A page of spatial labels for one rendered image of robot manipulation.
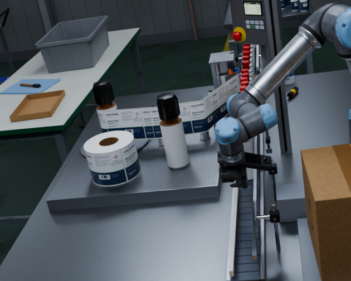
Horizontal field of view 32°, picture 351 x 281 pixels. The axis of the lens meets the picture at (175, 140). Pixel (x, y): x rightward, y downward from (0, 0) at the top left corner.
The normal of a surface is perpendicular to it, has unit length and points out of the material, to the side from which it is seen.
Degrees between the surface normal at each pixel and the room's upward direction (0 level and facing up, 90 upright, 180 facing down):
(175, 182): 0
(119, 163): 90
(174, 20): 90
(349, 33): 82
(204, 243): 0
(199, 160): 0
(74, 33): 85
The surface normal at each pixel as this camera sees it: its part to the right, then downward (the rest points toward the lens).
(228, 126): -0.21, -0.56
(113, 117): -0.23, 0.44
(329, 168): -0.17, -0.90
